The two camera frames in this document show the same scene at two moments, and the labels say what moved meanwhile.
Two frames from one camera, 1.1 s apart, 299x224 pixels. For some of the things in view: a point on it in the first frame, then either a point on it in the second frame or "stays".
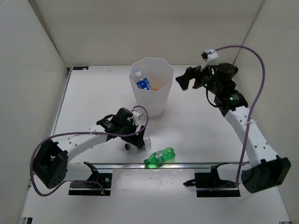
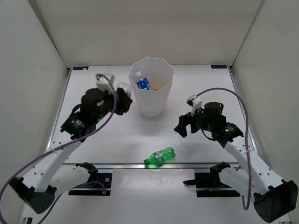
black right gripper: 195,73 → 187,119
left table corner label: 80,68 stays
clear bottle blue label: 143,83 stays
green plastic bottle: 159,157 stays
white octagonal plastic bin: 160,74 stays
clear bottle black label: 147,143 → 126,87
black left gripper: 136,139 → 124,105
